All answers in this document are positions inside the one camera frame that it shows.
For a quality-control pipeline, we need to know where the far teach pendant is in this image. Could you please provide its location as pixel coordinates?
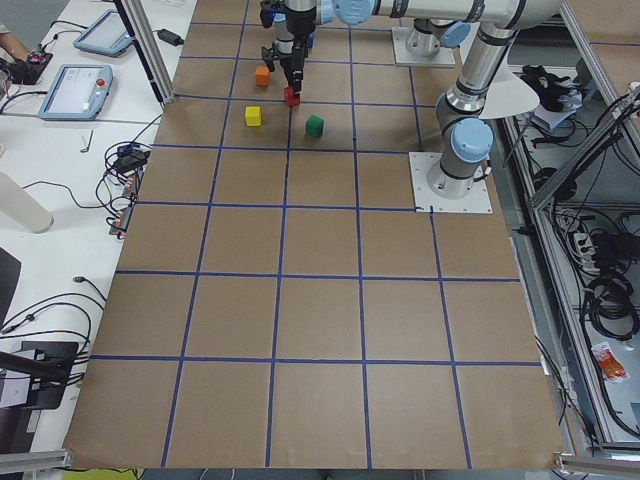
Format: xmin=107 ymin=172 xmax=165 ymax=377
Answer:
xmin=73 ymin=10 xmax=132 ymax=58

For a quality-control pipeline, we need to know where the aluminium frame post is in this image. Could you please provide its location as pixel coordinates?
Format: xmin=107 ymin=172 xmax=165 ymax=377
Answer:
xmin=114 ymin=0 xmax=175 ymax=106

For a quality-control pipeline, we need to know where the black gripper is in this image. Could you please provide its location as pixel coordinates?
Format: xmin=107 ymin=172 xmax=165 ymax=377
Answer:
xmin=261 ymin=40 xmax=307 ymax=93

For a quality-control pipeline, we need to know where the yellow wooden block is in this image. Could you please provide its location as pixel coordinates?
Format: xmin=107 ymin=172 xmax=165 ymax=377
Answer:
xmin=244 ymin=105 xmax=262 ymax=127

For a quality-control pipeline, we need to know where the near teach pendant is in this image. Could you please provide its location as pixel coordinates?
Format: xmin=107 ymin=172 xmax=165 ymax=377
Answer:
xmin=38 ymin=64 xmax=113 ymax=121

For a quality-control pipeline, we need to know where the black power adapter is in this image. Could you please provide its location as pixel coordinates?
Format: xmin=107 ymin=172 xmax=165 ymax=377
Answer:
xmin=157 ymin=29 xmax=184 ymax=46

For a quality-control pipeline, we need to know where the red snack packet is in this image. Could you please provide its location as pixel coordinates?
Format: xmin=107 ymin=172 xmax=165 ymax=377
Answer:
xmin=591 ymin=342 xmax=628 ymax=383

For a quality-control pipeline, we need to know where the black gloves pile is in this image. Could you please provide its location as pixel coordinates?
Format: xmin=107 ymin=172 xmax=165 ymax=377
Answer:
xmin=520 ymin=65 xmax=582 ymax=113

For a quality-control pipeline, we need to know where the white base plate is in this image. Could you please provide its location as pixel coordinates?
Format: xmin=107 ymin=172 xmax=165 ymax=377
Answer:
xmin=392 ymin=27 xmax=456 ymax=68
xmin=409 ymin=152 xmax=493 ymax=214

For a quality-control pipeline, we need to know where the teach pendant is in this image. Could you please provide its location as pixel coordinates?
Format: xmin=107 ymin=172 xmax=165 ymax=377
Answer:
xmin=38 ymin=64 xmax=113 ymax=121
xmin=73 ymin=10 xmax=132 ymax=58

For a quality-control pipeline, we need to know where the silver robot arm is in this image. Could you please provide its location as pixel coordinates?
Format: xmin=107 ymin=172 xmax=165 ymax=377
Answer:
xmin=405 ymin=18 xmax=471 ymax=57
xmin=260 ymin=1 xmax=561 ymax=120

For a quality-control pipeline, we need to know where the red wooden block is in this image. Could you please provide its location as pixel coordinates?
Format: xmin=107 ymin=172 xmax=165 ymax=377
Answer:
xmin=283 ymin=86 xmax=301 ymax=107

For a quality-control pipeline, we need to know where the green wooden block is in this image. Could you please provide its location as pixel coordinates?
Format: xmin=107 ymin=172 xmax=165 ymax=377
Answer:
xmin=305 ymin=114 xmax=325 ymax=138

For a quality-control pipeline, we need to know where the white cylinder bottle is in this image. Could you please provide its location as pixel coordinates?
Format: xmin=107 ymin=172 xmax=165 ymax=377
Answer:
xmin=1 ymin=173 xmax=54 ymax=234

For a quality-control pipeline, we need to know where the orange wooden block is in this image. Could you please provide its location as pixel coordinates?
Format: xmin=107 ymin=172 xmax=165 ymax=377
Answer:
xmin=254 ymin=65 xmax=271 ymax=87

